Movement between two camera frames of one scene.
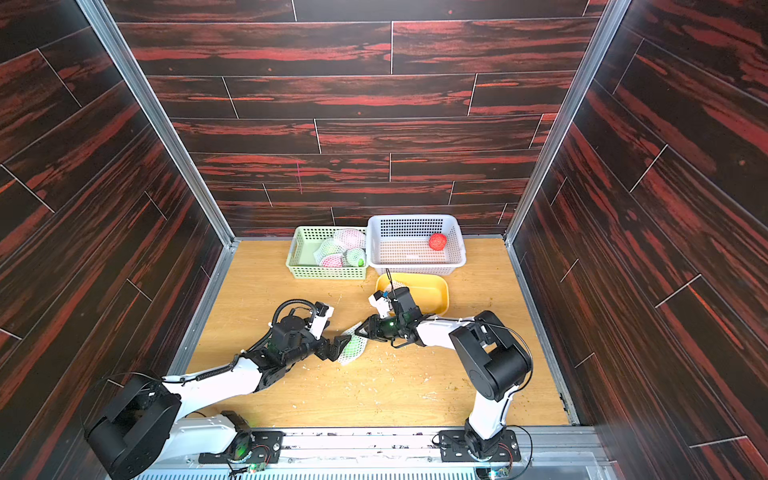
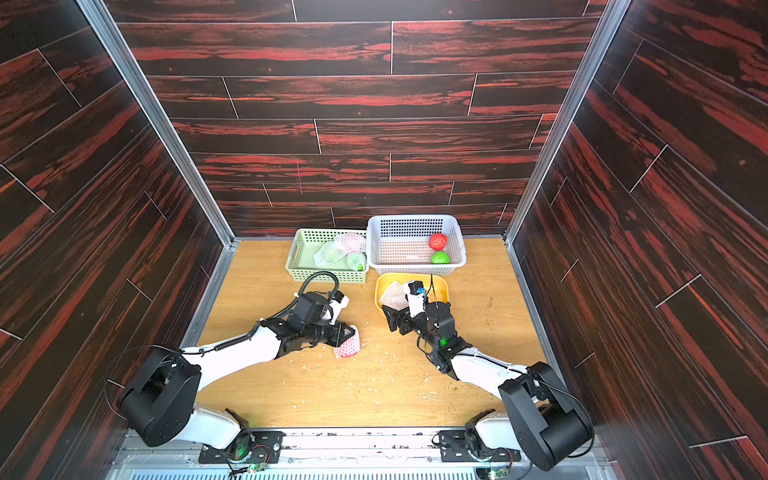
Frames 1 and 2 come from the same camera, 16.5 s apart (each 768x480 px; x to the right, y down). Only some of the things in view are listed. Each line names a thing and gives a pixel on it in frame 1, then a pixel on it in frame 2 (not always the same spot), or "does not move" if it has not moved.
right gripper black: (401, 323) to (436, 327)
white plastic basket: (399, 244) does not move
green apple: (352, 347) to (439, 257)
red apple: (437, 241) does not move
